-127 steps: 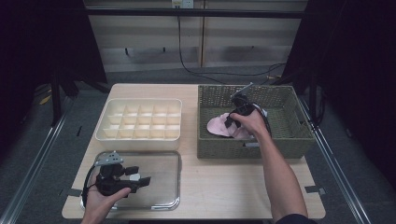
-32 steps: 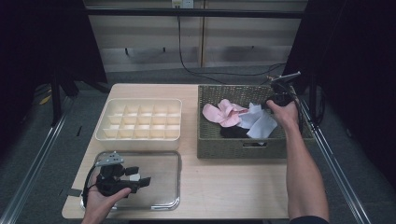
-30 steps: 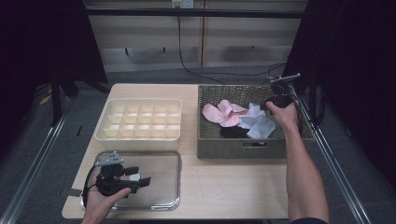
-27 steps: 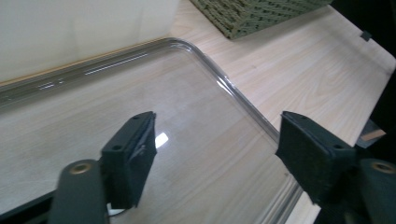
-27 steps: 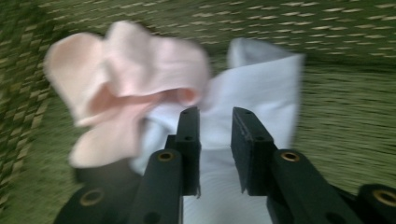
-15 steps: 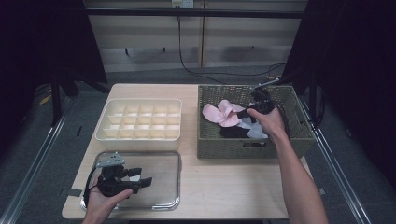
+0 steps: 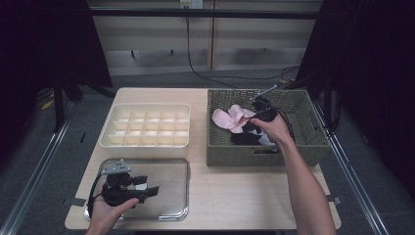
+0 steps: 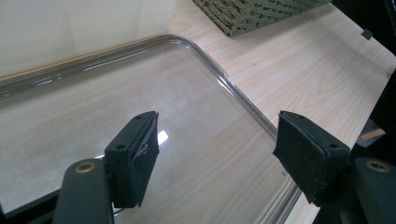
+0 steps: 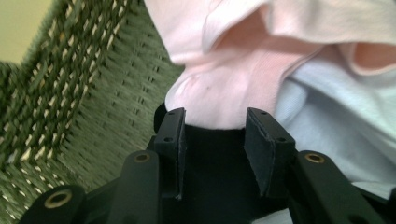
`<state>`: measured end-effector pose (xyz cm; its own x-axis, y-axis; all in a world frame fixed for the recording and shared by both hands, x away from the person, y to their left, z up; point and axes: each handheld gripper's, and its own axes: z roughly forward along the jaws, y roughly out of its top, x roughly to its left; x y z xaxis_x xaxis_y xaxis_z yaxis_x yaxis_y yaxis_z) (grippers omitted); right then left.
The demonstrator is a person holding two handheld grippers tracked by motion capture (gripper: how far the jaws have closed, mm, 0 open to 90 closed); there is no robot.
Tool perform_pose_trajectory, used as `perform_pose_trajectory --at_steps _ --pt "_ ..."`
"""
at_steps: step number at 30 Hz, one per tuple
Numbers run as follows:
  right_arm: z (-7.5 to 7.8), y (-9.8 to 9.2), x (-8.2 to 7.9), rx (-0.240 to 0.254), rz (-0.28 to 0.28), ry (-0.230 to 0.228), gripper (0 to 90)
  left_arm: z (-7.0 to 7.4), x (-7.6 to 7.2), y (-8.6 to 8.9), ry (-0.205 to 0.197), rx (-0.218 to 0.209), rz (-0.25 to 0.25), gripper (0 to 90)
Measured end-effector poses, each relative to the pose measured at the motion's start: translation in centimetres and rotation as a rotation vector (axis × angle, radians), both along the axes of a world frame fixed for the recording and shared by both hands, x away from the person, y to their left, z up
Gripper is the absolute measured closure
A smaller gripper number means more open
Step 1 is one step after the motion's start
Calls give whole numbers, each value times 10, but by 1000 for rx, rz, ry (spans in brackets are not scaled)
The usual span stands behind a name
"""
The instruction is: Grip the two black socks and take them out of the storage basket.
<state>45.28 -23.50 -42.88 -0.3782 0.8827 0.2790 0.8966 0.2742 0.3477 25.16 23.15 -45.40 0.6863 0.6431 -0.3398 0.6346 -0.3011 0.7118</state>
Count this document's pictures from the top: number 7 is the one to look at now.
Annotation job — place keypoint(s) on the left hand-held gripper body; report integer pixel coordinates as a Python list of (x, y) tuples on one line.
[(117, 194)]

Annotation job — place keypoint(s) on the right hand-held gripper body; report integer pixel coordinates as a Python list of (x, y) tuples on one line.
[(266, 112)]

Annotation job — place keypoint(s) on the white sock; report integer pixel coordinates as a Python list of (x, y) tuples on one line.
[(266, 140)]

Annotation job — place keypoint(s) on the black sock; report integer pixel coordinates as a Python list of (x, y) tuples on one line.
[(243, 139)]

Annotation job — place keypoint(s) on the clear box lid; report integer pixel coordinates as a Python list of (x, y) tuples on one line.
[(169, 196)]

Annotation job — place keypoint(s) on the cream divided storage box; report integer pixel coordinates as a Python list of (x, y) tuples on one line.
[(143, 151)]

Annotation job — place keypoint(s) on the green woven basket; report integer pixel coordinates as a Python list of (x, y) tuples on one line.
[(228, 156)]

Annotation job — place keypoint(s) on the person's right hand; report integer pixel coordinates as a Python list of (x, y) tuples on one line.
[(277, 130)]

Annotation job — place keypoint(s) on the person's left hand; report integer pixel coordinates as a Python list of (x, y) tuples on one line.
[(104, 218)]

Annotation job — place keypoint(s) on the black tape strip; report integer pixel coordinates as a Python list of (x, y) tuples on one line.
[(78, 202), (334, 199)]

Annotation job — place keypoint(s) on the small black floor tape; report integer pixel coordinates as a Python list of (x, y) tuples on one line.
[(82, 137)]

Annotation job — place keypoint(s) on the yellow floor item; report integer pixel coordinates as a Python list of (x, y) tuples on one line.
[(47, 104)]

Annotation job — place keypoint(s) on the black curtain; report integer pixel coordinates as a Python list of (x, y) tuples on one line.
[(375, 65), (26, 49)]

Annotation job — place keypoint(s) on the black crossbar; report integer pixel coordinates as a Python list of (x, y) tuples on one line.
[(163, 13)]

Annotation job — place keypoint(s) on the black stand post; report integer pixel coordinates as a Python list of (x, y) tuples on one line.
[(59, 107), (328, 104)]

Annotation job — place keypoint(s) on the metal floor rail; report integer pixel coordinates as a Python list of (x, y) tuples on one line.
[(352, 176), (36, 176)]

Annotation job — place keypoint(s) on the white wall socket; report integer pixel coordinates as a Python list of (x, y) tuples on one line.
[(191, 4)]

